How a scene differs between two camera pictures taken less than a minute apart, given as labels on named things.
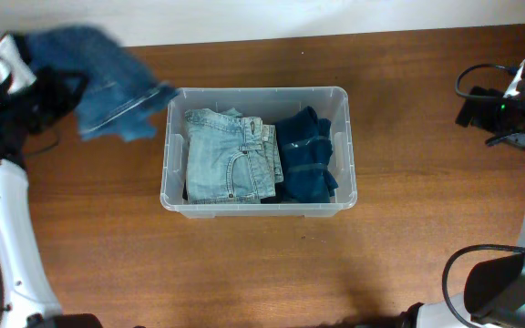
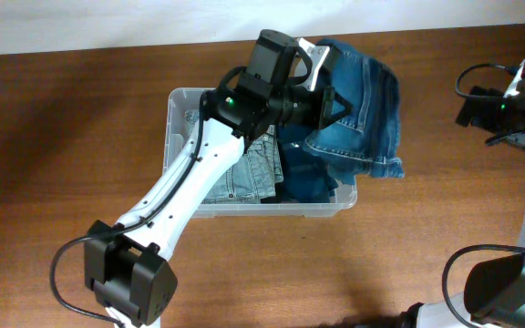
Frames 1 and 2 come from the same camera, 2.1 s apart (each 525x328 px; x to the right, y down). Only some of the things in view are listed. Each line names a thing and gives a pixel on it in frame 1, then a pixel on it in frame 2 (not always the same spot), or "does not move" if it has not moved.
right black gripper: [483, 114] does not move
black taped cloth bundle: [279, 196] does not move
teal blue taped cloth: [304, 150] does not move
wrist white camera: [5, 60] → [316, 54]
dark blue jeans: [121, 99] → [363, 139]
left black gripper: [62, 91] → [327, 106]
